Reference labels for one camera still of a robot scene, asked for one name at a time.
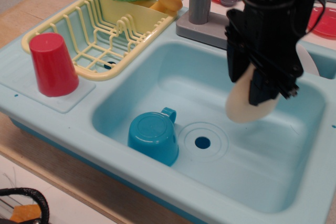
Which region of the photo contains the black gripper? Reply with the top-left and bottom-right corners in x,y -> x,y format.
225,0 -> 325,106

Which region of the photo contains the cream detergent bottle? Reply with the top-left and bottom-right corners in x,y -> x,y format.
225,64 -> 279,123

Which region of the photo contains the light blue toy sink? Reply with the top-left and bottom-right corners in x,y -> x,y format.
1,11 -> 335,223

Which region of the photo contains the yellow dish drying rack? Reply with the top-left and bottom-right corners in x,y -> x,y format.
21,0 -> 177,81

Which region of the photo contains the grey toy faucet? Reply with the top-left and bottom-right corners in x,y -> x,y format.
176,0 -> 229,50

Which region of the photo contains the grey toy spoon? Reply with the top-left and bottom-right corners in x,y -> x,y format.
219,0 -> 238,7

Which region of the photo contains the red toy plate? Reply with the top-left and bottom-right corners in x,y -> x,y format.
308,7 -> 335,40

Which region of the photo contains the blue plastic mug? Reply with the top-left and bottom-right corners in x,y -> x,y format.
128,108 -> 179,166

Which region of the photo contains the red plastic cup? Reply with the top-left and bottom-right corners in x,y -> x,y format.
29,33 -> 79,97

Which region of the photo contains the orange tape piece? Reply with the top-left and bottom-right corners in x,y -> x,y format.
10,204 -> 41,223

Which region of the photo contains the yellow handled toy knife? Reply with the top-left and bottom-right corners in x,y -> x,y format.
296,44 -> 320,76

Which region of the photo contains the black braided cable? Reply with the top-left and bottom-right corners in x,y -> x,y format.
0,187 -> 50,224

